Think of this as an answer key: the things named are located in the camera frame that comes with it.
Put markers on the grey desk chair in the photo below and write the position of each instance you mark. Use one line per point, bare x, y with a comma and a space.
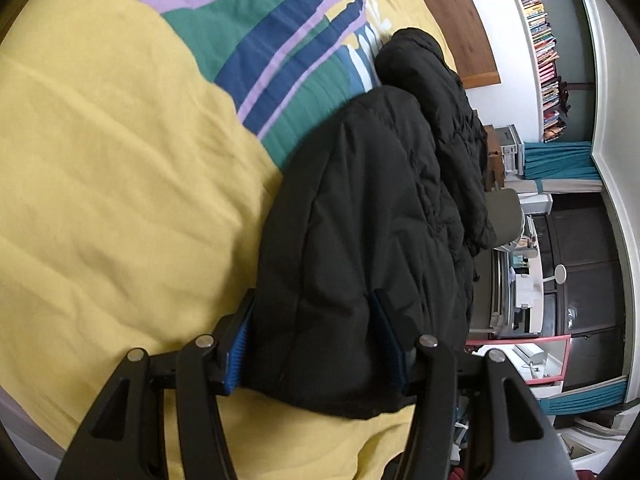
505, 215

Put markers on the red framed board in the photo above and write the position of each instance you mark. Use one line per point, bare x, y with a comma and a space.
565, 355

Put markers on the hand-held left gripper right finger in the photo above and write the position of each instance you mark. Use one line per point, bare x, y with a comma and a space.
392, 345

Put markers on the teal curtain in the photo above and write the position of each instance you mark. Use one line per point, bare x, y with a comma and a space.
585, 397
560, 167

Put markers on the yellow printed bedspread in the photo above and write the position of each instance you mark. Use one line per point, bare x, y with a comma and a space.
100, 185

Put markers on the white desk lamp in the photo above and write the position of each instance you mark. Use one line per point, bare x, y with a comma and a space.
559, 274

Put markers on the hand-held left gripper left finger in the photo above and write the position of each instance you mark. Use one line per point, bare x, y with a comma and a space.
237, 355

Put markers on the wooden nightstand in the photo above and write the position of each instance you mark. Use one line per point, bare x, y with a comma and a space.
495, 160

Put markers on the white desk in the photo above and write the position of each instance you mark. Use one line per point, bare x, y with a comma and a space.
505, 290

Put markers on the dark window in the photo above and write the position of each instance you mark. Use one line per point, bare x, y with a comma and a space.
585, 240

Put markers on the wooden bed headboard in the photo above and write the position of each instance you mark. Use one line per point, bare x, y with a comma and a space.
465, 35

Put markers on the grey printer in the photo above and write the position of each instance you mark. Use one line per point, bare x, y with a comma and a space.
512, 152

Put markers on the row of books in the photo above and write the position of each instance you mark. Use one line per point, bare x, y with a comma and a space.
545, 60

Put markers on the black puffer coat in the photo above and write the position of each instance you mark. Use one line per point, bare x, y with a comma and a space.
350, 210

